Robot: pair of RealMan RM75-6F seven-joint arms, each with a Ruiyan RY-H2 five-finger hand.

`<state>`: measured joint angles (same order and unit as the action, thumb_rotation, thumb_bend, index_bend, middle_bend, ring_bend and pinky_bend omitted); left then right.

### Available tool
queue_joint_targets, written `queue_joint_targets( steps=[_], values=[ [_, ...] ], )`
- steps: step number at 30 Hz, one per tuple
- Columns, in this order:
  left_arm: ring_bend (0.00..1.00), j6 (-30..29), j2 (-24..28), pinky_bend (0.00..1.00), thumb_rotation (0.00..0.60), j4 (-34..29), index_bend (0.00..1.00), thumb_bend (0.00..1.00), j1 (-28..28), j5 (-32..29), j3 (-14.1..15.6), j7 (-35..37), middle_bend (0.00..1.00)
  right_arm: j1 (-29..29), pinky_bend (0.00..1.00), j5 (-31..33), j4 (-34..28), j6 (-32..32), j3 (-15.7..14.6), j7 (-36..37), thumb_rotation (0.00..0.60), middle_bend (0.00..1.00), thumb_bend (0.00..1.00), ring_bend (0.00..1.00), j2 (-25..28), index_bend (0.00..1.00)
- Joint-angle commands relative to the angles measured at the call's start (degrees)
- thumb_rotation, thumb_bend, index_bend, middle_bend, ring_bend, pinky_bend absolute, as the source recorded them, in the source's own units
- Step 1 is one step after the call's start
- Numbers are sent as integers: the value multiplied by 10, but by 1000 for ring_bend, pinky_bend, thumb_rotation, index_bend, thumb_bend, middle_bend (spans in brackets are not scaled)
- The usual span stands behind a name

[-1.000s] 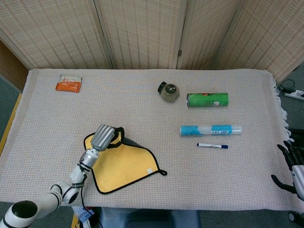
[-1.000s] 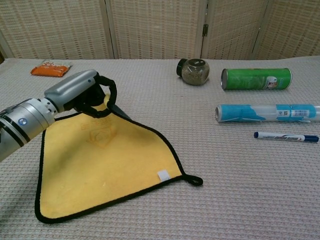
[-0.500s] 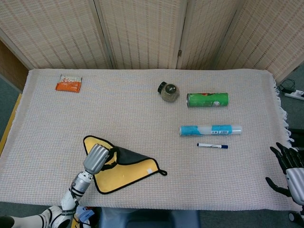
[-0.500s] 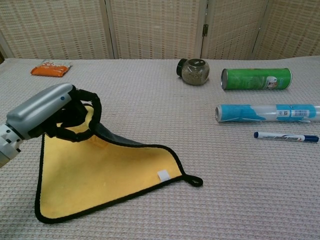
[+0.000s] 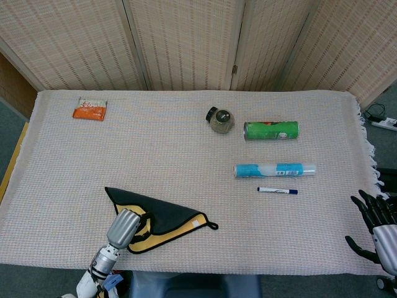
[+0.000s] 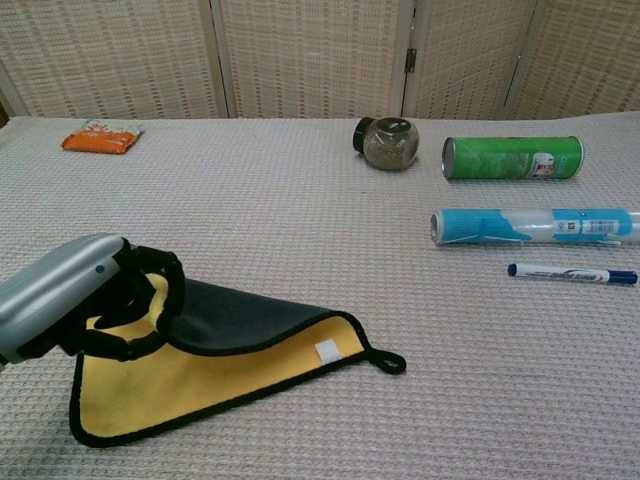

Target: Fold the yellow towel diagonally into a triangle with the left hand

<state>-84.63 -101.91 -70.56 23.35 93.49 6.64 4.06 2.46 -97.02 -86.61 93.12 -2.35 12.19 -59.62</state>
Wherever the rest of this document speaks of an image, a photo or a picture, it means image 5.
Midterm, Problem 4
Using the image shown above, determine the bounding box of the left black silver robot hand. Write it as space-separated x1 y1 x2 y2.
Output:
106 208 155 250

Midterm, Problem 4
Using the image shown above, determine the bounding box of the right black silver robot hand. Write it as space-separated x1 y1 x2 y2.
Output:
344 189 397 277

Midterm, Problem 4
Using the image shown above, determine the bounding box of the yellow black-edged cloth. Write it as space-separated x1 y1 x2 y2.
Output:
104 186 219 255

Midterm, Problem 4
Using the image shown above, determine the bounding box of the blue white plastic bag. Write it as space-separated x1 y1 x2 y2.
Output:
102 269 133 298

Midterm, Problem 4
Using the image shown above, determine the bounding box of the white woven fringed tablecloth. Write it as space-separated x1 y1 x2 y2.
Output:
0 89 391 277

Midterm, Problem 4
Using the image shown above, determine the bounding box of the blue grey robot torso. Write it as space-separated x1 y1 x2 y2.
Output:
128 270 263 298

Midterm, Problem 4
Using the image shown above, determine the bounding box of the orange snack packet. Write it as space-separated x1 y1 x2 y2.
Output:
72 96 109 122

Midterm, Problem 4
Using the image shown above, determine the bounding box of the blue whiteboard marker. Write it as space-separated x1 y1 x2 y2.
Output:
256 186 299 196

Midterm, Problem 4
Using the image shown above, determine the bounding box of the white power strip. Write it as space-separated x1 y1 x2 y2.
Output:
371 117 397 131

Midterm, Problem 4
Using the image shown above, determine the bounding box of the blue cling film roll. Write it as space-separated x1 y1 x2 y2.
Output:
233 162 318 180

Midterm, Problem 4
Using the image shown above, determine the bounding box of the glass spice jar black lid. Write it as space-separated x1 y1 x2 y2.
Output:
204 106 236 135

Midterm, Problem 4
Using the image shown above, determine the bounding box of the green chip can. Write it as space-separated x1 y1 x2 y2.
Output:
243 120 300 142

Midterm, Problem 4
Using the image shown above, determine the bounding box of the brown wooden cabinet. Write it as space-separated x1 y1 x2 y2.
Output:
0 52 38 120

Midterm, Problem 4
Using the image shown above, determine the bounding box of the woven bamboo folding screen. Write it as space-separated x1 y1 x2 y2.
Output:
0 0 397 108

